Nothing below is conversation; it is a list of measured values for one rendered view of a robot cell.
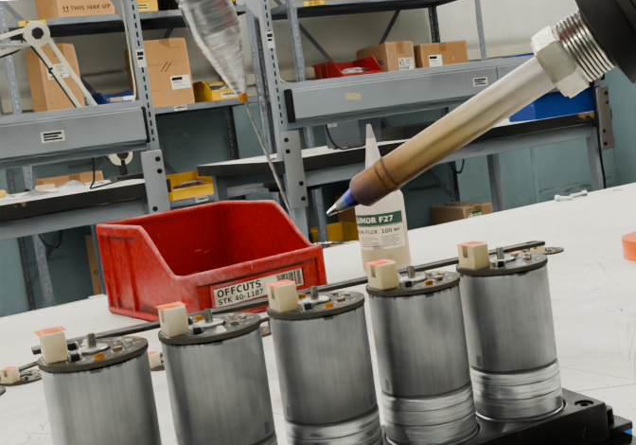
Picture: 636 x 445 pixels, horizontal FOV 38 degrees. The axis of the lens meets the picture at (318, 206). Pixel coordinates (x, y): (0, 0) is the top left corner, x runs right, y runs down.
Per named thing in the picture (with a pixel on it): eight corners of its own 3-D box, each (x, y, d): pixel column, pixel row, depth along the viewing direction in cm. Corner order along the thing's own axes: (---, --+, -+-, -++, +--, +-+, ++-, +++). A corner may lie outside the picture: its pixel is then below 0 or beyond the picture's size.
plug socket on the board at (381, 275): (408, 285, 24) (404, 259, 24) (379, 292, 24) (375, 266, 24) (394, 281, 25) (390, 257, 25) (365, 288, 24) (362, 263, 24)
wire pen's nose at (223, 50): (208, 105, 20) (182, 42, 20) (239, 85, 21) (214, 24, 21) (243, 100, 20) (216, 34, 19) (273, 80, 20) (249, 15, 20)
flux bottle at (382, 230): (353, 272, 64) (333, 129, 63) (384, 262, 66) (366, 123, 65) (390, 274, 61) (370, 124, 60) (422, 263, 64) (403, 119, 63)
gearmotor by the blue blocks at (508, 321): (585, 436, 25) (564, 253, 25) (510, 460, 24) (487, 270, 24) (532, 415, 28) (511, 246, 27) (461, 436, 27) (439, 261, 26)
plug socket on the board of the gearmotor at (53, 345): (80, 357, 21) (76, 328, 21) (42, 365, 20) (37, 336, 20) (76, 350, 22) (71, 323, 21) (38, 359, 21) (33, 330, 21)
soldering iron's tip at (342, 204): (329, 223, 22) (362, 203, 22) (319, 205, 22) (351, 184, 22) (337, 221, 22) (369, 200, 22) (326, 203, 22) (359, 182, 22)
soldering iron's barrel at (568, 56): (364, 227, 21) (614, 68, 19) (328, 169, 21) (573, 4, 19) (383, 218, 23) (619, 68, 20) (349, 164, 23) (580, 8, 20)
